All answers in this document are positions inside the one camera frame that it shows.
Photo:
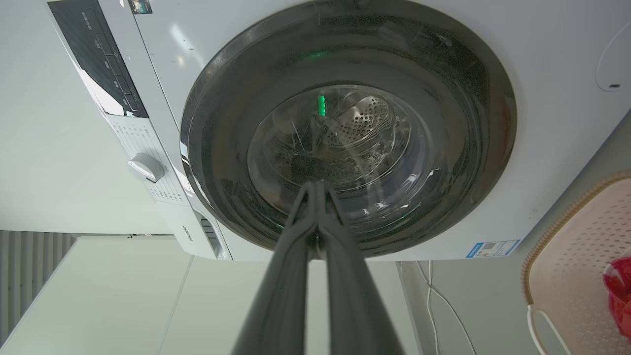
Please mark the beige perforated plastic laundry basket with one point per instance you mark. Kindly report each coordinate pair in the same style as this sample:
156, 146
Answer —
572, 276

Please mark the white cabinet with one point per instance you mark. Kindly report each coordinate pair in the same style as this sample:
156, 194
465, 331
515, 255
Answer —
123, 301

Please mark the white washing machine control knob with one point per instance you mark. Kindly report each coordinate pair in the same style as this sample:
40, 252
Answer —
146, 168

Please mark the white front-load washing machine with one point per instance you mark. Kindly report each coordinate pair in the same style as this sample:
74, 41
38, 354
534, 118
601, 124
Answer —
532, 123

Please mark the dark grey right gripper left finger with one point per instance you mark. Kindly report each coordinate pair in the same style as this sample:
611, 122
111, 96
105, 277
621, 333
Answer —
283, 291

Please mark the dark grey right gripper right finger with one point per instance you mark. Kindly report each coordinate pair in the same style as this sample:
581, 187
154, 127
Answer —
352, 296

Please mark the round dark washing machine door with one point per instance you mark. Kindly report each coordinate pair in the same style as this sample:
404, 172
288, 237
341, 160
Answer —
443, 98

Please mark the grey ribbed panel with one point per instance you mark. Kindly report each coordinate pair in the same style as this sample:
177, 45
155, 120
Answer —
24, 266

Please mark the red garment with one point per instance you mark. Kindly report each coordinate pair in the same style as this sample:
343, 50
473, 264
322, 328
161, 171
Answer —
620, 291

